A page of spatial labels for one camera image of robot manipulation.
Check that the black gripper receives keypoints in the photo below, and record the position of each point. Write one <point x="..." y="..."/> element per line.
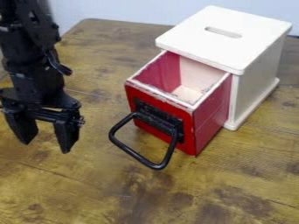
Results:
<point x="36" y="98"/>

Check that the red wooden drawer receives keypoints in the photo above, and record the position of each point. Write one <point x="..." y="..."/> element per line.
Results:
<point x="188" y="90"/>

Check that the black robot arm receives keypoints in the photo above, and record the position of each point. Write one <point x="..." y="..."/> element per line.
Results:
<point x="28" y="32"/>

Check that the white wooden box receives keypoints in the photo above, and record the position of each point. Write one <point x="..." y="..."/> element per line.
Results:
<point x="239" y="43"/>

